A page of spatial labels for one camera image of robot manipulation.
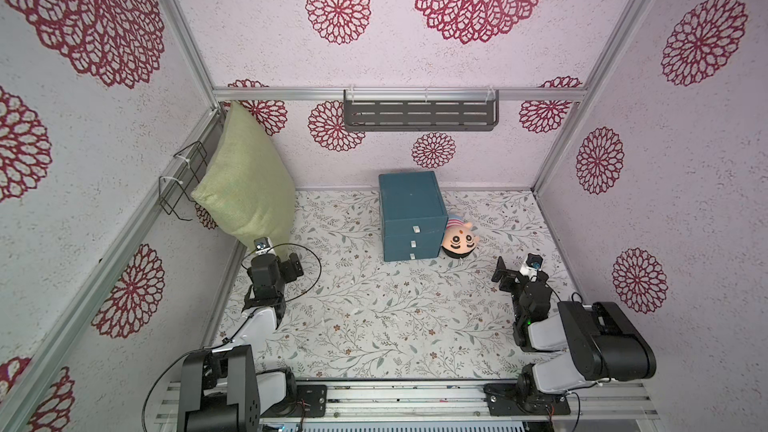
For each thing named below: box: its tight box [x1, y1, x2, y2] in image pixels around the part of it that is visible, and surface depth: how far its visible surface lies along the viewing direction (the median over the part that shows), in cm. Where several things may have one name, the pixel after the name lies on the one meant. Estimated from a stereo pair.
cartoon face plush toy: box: [442, 214, 480, 259], surface depth 98 cm
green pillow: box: [191, 101, 297, 255], surface depth 84 cm
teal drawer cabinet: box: [378, 171, 448, 262], surface depth 92 cm
